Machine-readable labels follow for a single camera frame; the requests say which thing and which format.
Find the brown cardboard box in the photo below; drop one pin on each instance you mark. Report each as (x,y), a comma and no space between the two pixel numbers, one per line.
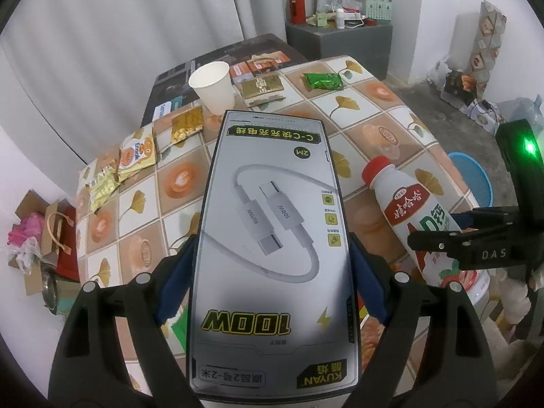
(29,280)

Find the gold patterned small box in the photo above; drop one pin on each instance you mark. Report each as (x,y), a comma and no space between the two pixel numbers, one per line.
(261,87)

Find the blue plastic waste basket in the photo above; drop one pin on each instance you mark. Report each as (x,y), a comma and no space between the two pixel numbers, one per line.
(476,178)

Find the white plastic bag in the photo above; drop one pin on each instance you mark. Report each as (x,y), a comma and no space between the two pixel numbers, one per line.
(437,74)

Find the clear plastic bag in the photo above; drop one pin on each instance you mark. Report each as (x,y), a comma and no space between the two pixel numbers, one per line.
(25,257)

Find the white curtain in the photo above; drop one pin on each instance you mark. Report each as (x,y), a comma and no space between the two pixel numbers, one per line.
(127,29)

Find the tile-pattern tablecloth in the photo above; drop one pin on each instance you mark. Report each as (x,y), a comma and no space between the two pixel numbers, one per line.
(382,106)

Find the red paper bag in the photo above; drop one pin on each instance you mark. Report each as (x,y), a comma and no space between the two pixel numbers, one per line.
(68,259)

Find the metal pot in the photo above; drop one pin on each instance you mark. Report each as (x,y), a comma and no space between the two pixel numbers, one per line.
(50,293)

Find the dark orange printed bag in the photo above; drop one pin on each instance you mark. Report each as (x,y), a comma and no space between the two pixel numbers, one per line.
(461,87)

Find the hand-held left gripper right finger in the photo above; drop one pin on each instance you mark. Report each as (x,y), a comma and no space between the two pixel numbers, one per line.
(372,289)

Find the white drink bottle red cap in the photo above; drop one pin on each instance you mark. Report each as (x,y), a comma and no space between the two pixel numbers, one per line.
(395,204)

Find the kraft paper bag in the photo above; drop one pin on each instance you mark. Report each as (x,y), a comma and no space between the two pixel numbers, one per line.
(55,238)

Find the patchwork printed paper bag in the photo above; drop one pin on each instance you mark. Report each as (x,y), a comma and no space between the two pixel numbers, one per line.
(488,42)

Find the yellow corn snack packet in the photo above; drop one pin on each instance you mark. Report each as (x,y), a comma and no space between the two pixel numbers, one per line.
(187,125)

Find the person's right hand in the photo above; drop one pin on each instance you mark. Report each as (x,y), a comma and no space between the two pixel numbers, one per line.
(510,301)

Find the light green plastic basket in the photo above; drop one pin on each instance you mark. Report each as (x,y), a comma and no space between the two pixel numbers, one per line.
(379,9)

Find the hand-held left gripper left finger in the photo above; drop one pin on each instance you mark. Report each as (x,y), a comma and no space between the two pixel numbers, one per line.
(170,284)

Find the pink plastic bag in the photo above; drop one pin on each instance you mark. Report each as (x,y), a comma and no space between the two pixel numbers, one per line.
(23,229)

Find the orange white bear snack packet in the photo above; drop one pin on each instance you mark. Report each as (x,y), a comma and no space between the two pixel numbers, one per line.
(136,153)

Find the small white bottle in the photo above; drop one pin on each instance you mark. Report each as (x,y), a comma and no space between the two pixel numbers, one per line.
(340,19)

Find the grey plastic bag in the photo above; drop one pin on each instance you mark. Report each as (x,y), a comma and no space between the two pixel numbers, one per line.
(522,108)

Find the white paper cup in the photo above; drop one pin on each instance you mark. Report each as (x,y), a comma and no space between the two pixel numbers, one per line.
(212,87)

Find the red thermos bottle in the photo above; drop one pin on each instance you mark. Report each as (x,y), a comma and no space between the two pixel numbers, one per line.
(296,8)

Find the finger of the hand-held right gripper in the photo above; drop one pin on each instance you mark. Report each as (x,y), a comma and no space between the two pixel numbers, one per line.
(488,219)
(433,242)

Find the white blue card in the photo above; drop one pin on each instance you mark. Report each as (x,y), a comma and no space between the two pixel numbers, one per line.
(168,109)

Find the grey cabinet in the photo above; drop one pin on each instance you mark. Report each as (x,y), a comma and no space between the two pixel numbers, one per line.
(340,46)

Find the yellow green snack packet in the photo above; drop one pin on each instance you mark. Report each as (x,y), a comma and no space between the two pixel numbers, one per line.
(108,174)
(102,195)

